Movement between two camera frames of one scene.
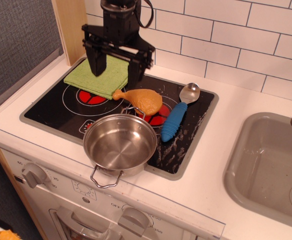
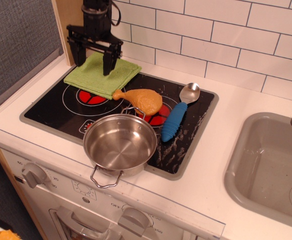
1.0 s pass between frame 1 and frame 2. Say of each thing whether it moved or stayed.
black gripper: moved
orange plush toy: stayed
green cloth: stayed
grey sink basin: stayed
